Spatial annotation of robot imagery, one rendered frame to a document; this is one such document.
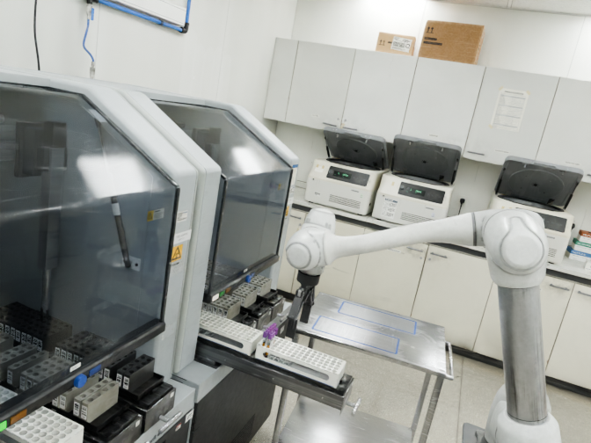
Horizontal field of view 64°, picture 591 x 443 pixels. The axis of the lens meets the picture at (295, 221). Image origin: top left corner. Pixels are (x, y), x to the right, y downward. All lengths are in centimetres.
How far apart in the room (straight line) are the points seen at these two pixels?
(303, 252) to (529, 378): 67
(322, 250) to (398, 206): 251
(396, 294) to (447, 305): 40
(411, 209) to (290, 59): 167
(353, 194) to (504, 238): 270
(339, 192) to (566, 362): 209
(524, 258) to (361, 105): 304
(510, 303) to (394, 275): 261
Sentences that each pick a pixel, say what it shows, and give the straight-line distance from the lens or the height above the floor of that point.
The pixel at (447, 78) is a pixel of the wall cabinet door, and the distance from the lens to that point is 404.
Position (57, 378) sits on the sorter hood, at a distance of 122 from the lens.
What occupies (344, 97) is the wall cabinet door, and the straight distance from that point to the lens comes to 417.
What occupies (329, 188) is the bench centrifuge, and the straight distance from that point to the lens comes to 391.
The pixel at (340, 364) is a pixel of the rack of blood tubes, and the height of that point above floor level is 86.
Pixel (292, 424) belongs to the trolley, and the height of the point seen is 28.
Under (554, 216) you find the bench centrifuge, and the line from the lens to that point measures 386.
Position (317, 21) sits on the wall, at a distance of 470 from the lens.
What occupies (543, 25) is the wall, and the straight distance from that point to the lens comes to 445.
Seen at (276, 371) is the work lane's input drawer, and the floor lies 80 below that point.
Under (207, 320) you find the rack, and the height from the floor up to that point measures 87.
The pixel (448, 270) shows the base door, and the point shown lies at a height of 66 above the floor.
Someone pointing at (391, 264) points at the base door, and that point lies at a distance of 389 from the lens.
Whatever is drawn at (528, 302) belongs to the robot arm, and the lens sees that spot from 134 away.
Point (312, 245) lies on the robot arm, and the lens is 131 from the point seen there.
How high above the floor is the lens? 167
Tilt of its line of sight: 14 degrees down
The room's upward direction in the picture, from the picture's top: 11 degrees clockwise
